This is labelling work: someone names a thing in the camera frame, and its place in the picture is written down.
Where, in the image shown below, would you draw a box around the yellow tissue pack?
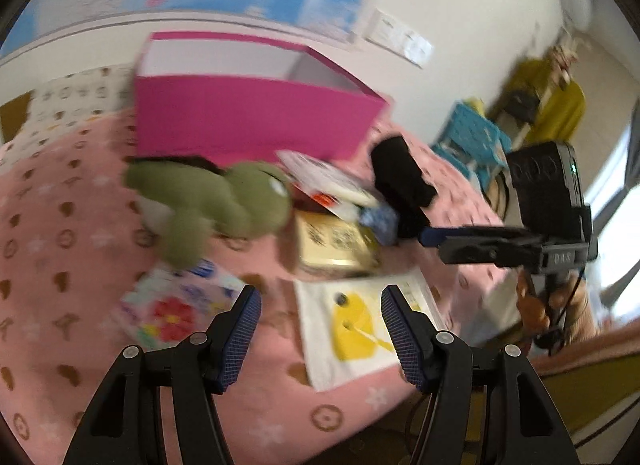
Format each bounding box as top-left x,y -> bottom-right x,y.
292,210 -> 383,276

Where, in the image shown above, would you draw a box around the white packet with yellow print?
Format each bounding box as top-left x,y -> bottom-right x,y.
294,267 -> 446,392

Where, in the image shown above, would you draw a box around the person's right forearm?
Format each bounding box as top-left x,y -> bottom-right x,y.
530,270 -> 640,378

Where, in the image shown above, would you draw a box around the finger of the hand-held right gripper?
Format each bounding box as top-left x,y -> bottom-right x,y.
439,234 -> 545,268
419,225 -> 531,247

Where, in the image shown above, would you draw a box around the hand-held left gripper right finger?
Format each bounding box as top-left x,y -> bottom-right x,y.
381,285 -> 583,465

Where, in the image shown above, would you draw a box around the blue plastic stool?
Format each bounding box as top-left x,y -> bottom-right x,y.
432,102 -> 513,186

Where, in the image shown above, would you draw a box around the black bag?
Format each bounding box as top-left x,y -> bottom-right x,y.
502,90 -> 541,123

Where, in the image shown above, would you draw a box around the green plush toy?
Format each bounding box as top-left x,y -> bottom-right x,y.
124,155 -> 296,268

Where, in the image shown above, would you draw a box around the person's right hand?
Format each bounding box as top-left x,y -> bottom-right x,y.
516,270 -> 568,341

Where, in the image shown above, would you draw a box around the floral tissue packet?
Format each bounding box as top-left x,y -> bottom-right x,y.
117,260 -> 248,351

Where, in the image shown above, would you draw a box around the small blue white packet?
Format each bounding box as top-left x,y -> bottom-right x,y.
357,205 -> 401,246

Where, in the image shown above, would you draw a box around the pink cardboard box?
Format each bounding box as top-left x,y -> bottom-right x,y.
132,32 -> 391,166

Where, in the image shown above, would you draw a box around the white packet with red print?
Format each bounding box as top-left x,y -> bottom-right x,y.
277,150 -> 383,218

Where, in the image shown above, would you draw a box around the black cable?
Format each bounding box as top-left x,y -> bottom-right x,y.
547,267 -> 588,351

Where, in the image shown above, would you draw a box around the person's yellow garment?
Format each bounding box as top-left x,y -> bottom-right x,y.
540,345 -> 640,446

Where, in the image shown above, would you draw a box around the white wall papers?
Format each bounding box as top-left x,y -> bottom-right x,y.
365,7 -> 433,68

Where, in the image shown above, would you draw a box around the pink patterned blanket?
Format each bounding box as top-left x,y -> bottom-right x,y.
0,110 -> 506,465

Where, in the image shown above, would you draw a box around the yellow coat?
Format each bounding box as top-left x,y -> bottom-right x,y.
500,59 -> 586,146

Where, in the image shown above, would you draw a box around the black cloth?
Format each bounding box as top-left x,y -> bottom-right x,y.
370,135 -> 438,246

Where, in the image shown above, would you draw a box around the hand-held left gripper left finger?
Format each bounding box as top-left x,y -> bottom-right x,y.
62,285 -> 263,465

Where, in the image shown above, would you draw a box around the white patterned pillow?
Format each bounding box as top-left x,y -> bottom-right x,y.
0,65 -> 138,166

